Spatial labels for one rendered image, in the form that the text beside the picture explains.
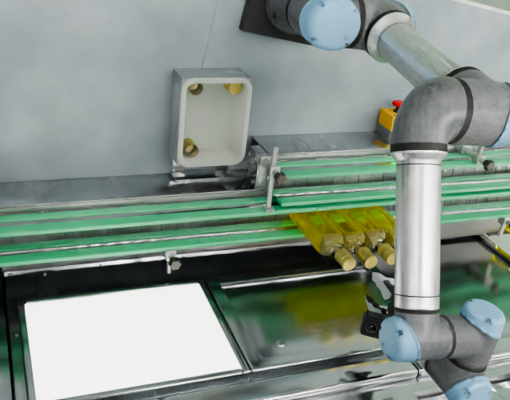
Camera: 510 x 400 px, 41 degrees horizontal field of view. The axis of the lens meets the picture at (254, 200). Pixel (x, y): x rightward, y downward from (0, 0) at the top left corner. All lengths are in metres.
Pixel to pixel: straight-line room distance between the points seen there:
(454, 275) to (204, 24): 0.95
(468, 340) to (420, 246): 0.19
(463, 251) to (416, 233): 0.94
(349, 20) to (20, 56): 0.72
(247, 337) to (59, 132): 0.65
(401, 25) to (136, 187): 0.72
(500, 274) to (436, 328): 0.87
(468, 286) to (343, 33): 0.80
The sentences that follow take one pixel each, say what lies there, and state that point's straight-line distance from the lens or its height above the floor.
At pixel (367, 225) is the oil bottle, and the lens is 1.69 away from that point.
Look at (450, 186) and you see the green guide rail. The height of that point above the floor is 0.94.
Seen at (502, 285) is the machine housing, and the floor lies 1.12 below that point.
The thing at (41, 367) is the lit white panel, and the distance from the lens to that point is 1.42.
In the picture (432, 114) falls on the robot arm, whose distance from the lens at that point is 1.15.
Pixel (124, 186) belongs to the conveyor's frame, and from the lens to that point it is 1.67.
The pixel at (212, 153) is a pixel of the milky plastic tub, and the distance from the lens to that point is 1.71.
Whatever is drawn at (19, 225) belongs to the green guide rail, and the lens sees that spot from 1.55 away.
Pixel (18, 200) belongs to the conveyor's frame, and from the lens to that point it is 1.61.
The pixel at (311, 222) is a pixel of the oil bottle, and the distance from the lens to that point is 1.66.
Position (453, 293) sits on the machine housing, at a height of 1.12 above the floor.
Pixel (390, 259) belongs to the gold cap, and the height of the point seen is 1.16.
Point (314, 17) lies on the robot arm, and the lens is 1.47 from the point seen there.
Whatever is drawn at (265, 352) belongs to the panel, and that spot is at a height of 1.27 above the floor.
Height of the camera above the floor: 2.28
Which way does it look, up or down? 55 degrees down
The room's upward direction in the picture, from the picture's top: 143 degrees clockwise
